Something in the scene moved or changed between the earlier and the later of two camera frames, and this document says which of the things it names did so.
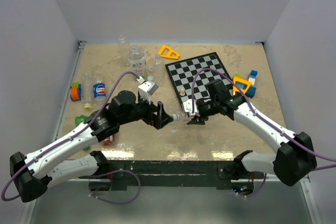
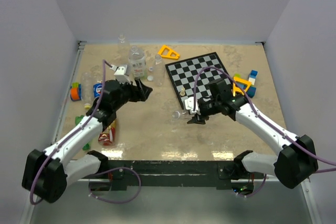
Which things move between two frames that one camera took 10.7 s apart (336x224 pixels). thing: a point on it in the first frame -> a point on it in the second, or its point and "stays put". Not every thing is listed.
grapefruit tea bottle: [137, 61] stays put
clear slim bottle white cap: [159, 71] stays put
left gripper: [157, 120] -> [140, 93]
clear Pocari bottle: [124, 52] stays put
